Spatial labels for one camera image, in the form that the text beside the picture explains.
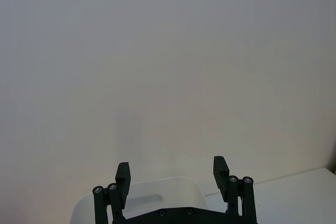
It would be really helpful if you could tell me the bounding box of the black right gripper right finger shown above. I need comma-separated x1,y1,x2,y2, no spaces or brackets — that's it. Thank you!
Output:
213,155,258,224

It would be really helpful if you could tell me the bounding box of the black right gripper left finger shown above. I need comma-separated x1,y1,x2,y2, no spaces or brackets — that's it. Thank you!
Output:
92,162,133,224

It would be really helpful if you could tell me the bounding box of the translucent white plastic case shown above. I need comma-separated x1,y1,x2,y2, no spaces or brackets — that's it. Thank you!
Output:
69,175,208,224

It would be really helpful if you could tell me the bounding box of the white table cloth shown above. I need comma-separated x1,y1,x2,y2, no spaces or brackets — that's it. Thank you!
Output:
204,167,336,224

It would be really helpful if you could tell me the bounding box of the plain pale wall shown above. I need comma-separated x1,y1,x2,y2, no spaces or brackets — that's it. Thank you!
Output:
0,0,336,224

